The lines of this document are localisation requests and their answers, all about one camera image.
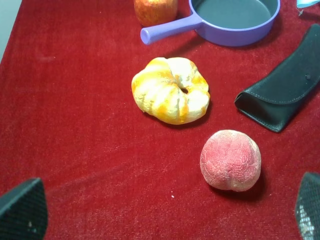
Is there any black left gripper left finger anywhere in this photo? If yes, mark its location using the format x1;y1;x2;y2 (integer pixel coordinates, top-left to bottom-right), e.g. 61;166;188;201
0;177;48;240

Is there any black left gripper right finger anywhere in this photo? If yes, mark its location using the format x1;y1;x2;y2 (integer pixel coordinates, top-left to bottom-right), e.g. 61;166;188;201
295;172;320;240

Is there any blue mesh bath sponge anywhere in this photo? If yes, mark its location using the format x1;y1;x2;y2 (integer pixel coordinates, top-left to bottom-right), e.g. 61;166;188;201
296;0;320;17

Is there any pink toy peach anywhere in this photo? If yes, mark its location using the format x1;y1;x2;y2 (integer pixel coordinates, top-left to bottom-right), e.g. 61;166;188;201
199;129;262;192

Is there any red velvet tablecloth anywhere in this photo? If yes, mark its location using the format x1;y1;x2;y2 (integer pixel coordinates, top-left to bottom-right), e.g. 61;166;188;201
0;0;320;240

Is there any black glasses case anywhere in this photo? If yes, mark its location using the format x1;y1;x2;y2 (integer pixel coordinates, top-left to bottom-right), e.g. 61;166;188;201
234;23;320;133

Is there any yellow white toy pumpkin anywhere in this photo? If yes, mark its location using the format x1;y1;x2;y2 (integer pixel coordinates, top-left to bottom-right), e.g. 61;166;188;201
131;57;211;125

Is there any purple toy frying pan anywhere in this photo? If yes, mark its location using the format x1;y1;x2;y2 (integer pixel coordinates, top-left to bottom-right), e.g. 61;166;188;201
140;0;281;47

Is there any red yellow toy apple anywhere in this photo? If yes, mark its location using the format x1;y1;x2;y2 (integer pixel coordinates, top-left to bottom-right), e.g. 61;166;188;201
133;0;178;27

